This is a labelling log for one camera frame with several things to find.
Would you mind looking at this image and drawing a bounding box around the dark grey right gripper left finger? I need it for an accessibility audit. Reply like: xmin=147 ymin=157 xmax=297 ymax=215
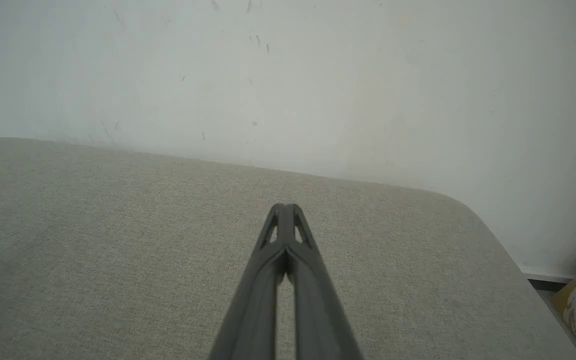
xmin=208 ymin=203 xmax=287 ymax=360

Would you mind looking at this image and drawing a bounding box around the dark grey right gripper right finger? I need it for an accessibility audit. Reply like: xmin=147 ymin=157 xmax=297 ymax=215
xmin=285 ymin=203 xmax=365 ymax=360

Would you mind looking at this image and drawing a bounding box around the white baseboard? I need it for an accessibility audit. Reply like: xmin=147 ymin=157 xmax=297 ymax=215
xmin=520 ymin=266 xmax=576 ymax=282

